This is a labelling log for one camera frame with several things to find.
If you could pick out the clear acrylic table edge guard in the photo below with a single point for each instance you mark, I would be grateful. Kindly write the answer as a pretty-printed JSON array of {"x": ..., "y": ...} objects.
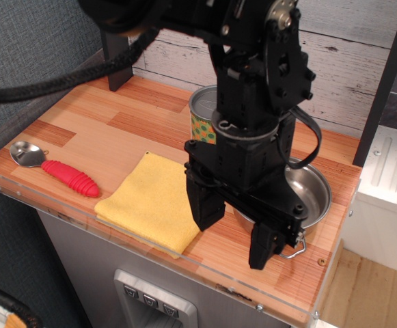
[{"x": 288, "y": 287}]

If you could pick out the black strap orange object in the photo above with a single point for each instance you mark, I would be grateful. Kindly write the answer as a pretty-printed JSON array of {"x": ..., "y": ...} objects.
[{"x": 14, "y": 313}]

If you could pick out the stainless steel pot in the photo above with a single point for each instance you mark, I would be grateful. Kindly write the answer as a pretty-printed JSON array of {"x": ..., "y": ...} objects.
[{"x": 314, "y": 190}]

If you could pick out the grey toy kitchen cabinet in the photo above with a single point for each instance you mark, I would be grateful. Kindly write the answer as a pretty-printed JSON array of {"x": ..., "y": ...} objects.
[{"x": 91, "y": 261}]

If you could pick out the silver control panel with buttons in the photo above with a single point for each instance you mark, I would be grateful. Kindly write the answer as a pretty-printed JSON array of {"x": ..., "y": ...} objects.
[{"x": 147, "y": 305}]

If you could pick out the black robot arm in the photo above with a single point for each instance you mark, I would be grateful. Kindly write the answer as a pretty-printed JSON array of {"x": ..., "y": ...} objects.
[{"x": 262, "y": 78}]

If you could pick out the peas and carrots can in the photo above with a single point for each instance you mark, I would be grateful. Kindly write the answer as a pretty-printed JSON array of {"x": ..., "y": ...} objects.
[{"x": 202, "y": 104}]

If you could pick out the yellow rag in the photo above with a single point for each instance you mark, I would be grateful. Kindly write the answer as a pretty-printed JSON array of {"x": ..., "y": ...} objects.
[{"x": 152, "y": 204}]

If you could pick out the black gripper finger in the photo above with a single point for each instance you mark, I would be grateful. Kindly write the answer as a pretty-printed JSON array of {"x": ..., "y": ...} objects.
[
  {"x": 265, "y": 243},
  {"x": 207, "y": 205}
]

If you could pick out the red handled metal spoon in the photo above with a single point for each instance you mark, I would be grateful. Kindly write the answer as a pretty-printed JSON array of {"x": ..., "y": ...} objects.
[{"x": 27, "y": 154}]

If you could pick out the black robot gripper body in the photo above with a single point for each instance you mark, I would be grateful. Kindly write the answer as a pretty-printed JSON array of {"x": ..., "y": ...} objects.
[{"x": 248, "y": 168}]

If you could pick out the dark grey right post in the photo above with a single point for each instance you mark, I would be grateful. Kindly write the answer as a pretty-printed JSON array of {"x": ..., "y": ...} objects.
[{"x": 378, "y": 105}]

